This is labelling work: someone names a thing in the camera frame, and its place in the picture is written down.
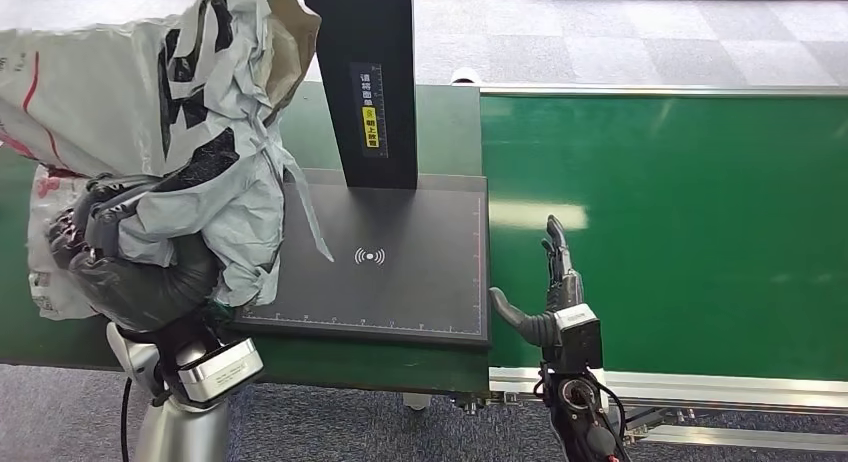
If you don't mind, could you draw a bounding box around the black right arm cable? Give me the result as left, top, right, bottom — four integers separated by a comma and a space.
592, 378, 629, 447

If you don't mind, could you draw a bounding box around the green conveyor belt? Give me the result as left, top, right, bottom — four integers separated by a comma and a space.
480, 94, 848, 383

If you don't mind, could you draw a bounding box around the grey conveyor bracket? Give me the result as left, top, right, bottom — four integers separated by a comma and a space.
622, 409, 670, 444

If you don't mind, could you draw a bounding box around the dark green table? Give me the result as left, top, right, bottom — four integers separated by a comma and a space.
0, 81, 492, 395

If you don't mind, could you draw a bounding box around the black scanner base plate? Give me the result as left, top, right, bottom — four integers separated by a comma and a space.
231, 168, 493, 349

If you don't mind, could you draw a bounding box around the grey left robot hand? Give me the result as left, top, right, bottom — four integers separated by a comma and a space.
46, 174, 224, 334

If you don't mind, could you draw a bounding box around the aluminium conveyor frame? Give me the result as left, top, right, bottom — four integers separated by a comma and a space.
478, 81, 848, 450

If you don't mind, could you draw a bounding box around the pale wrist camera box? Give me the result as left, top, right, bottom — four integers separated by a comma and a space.
174, 337, 265, 407
552, 303, 605, 373

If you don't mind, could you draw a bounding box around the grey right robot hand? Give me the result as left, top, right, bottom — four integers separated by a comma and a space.
488, 215, 586, 349

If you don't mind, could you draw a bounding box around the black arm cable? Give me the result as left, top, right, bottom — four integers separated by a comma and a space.
592, 378, 629, 447
118, 376, 134, 462

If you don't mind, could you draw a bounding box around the grey courier bag red print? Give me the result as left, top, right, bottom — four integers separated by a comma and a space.
0, 0, 336, 322

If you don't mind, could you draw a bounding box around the black scanner column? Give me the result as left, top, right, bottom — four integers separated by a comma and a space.
299, 0, 420, 191

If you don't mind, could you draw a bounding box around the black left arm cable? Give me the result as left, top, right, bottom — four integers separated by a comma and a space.
118, 376, 134, 462

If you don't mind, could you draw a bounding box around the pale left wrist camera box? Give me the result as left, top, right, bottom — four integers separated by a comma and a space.
174, 337, 265, 407

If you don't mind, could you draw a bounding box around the yellow and black column label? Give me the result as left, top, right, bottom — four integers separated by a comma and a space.
349, 61, 390, 160

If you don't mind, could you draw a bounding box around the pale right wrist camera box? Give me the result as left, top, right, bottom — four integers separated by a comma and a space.
552, 303, 605, 373

